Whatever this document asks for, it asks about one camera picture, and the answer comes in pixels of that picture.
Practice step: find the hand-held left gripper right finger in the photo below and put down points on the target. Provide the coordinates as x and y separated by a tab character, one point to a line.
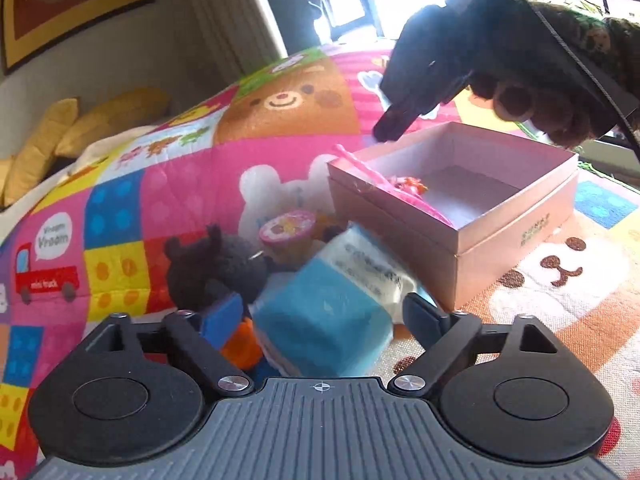
425	317

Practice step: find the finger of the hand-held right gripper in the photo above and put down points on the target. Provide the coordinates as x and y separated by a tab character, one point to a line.
400	120

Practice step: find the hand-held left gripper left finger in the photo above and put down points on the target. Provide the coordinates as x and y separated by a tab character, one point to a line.
224	317

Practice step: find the black plush toy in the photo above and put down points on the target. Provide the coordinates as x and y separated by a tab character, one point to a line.
210	270

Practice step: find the pink plastic toy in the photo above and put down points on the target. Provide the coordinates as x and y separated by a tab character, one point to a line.
395	187

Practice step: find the blue tissue packet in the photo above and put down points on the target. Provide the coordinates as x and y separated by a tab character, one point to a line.
325	310

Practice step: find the toy cup with pink lid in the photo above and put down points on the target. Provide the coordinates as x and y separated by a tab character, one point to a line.
287	227

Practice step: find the pink cardboard box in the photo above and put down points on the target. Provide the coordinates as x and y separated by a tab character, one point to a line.
500	230

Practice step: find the person's right forearm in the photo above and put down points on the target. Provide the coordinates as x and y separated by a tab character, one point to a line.
595	45

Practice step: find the person's right hand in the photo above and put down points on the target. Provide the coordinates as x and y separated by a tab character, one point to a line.
540	105

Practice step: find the orange toy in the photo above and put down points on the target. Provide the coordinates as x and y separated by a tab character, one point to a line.
240	347

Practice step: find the colourful printed blanket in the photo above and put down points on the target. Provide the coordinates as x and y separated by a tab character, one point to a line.
150	220

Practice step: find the beige curtain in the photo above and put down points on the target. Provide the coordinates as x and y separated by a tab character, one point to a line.
235	5

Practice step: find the framed wall picture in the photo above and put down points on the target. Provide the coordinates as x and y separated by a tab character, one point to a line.
70	0

